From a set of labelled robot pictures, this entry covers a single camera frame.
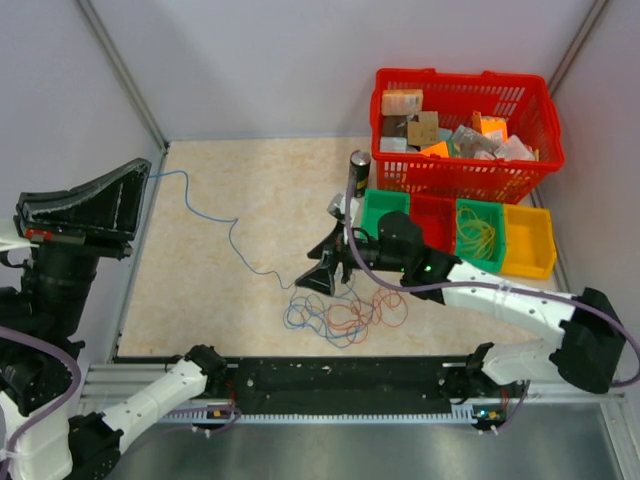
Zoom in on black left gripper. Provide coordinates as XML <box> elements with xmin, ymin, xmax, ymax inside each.
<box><xmin>18</xmin><ymin>154</ymin><xmax>155</xmax><ymax>336</ymax></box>

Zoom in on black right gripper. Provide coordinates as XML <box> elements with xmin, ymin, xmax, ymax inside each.
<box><xmin>296</xmin><ymin>221</ymin><xmax>407</xmax><ymax>298</ymax></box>

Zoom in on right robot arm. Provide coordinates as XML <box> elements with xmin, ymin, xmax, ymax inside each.
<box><xmin>295</xmin><ymin>211</ymin><xmax>639</xmax><ymax>396</ymax></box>

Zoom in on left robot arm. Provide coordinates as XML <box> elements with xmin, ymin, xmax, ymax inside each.
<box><xmin>1</xmin><ymin>158</ymin><xmax>227</xmax><ymax>479</ymax></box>

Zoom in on left green bin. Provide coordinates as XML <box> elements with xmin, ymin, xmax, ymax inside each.
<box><xmin>360</xmin><ymin>189</ymin><xmax>410</xmax><ymax>238</ymax></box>

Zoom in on green bin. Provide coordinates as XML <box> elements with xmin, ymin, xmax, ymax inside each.
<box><xmin>455</xmin><ymin>199</ymin><xmax>506</xmax><ymax>273</ymax></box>
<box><xmin>360</xmin><ymin>189</ymin><xmax>410</xmax><ymax>238</ymax></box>

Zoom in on dark drink can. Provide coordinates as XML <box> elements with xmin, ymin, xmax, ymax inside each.
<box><xmin>348</xmin><ymin>150</ymin><xmax>371</xmax><ymax>198</ymax></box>

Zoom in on red bin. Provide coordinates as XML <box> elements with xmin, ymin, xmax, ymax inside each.
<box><xmin>409</xmin><ymin>193</ymin><xmax>456</xmax><ymax>254</ymax></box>

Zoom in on right green bin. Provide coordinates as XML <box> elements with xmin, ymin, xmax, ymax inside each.
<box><xmin>455</xmin><ymin>199</ymin><xmax>506</xmax><ymax>273</ymax></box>

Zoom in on brown cardboard box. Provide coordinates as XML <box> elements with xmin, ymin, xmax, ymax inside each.
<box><xmin>407</xmin><ymin>111</ymin><xmax>440</xmax><ymax>148</ymax></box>

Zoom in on orange box in basket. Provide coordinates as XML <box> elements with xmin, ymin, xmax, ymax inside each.
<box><xmin>381</xmin><ymin>89</ymin><xmax>424</xmax><ymax>117</ymax></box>

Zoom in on clear plastic bags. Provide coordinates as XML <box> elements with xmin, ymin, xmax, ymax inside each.
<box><xmin>448</xmin><ymin>125</ymin><xmax>537</xmax><ymax>161</ymax></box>

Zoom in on yellow bin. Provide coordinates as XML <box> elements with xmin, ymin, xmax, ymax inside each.
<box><xmin>501</xmin><ymin>204</ymin><xmax>557</xmax><ymax>280</ymax></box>

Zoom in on orange packet in basket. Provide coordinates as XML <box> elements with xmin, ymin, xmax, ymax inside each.
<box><xmin>472</xmin><ymin>111</ymin><xmax>509</xmax><ymax>143</ymax></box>

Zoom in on red plastic basket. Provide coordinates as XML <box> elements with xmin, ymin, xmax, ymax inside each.
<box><xmin>369</xmin><ymin>68</ymin><xmax>565</xmax><ymax>204</ymax></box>

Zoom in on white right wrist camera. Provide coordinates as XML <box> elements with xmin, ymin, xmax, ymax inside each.
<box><xmin>327</xmin><ymin>193</ymin><xmax>361</xmax><ymax>225</ymax></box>

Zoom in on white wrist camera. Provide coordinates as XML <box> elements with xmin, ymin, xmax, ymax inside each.
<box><xmin>0</xmin><ymin>219</ymin><xmax>36</xmax><ymax>253</ymax></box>
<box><xmin>327</xmin><ymin>193</ymin><xmax>361</xmax><ymax>225</ymax></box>

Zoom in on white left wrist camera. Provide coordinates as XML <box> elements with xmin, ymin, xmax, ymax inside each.
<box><xmin>0</xmin><ymin>219</ymin><xmax>36</xmax><ymax>253</ymax></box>

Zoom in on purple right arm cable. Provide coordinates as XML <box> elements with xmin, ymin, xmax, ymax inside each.
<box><xmin>344</xmin><ymin>177</ymin><xmax>640</xmax><ymax>436</ymax></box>

